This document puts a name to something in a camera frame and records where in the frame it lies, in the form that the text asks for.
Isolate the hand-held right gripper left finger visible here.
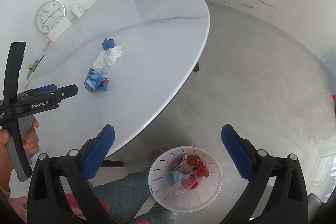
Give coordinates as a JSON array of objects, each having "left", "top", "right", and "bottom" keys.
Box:
[{"left": 27, "top": 124, "right": 116, "bottom": 224}]

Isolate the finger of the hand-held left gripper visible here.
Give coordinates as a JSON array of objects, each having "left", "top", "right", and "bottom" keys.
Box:
[
  {"left": 24, "top": 84, "right": 58, "bottom": 96},
  {"left": 53, "top": 84, "right": 79, "bottom": 104}
]

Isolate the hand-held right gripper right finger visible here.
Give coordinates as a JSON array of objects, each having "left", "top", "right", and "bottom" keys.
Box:
[{"left": 221, "top": 124, "right": 309, "bottom": 224}]

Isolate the red paper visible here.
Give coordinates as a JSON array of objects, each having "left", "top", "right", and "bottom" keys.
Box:
[{"left": 196, "top": 160, "right": 212, "bottom": 178}]

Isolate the brown paper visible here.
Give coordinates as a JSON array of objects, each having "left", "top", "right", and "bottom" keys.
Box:
[{"left": 184, "top": 154, "right": 200, "bottom": 167}]

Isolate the clear printed plastic wrapper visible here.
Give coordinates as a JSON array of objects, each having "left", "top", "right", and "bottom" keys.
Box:
[{"left": 172, "top": 157, "right": 192, "bottom": 174}]

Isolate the blue face mask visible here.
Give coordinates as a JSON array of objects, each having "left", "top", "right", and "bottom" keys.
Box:
[{"left": 171, "top": 170, "right": 184, "bottom": 184}]

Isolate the clear plastic bottle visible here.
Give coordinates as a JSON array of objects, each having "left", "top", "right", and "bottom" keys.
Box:
[{"left": 165, "top": 172, "right": 202, "bottom": 197}]

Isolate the white trash bin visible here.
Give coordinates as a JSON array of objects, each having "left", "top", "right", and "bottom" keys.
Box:
[{"left": 148, "top": 146, "right": 223, "bottom": 212}]

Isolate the person's left forearm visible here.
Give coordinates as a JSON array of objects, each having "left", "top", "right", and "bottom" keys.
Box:
[{"left": 0, "top": 169, "right": 15, "bottom": 191}]

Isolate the person's left hand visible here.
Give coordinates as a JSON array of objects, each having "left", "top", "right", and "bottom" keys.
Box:
[{"left": 0, "top": 118, "right": 40, "bottom": 169}]

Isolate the blue printed paper box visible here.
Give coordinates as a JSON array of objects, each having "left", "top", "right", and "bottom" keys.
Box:
[{"left": 83, "top": 68, "right": 111, "bottom": 93}]

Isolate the teal quilted pants leg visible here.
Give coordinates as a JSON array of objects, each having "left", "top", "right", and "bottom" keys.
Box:
[{"left": 93, "top": 170, "right": 179, "bottom": 224}]

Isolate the white crumpled tissue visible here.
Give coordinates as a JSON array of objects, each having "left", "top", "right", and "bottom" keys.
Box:
[{"left": 92, "top": 45, "right": 122, "bottom": 68}]

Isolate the grey slipper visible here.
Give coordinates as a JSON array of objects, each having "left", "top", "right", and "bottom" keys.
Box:
[{"left": 150, "top": 148, "right": 165, "bottom": 162}]

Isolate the white standing card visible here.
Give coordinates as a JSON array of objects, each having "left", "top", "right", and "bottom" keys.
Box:
[{"left": 48, "top": 16, "right": 72, "bottom": 42}]

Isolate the blue crumpled paper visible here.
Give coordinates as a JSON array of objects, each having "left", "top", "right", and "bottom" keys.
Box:
[{"left": 102, "top": 38, "right": 116, "bottom": 51}]

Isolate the pink floral clothing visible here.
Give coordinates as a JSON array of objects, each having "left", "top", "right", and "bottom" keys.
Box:
[{"left": 0, "top": 187, "right": 111, "bottom": 224}]

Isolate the round wall clock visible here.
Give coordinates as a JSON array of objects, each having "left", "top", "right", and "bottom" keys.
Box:
[{"left": 35, "top": 0, "right": 66, "bottom": 34}]

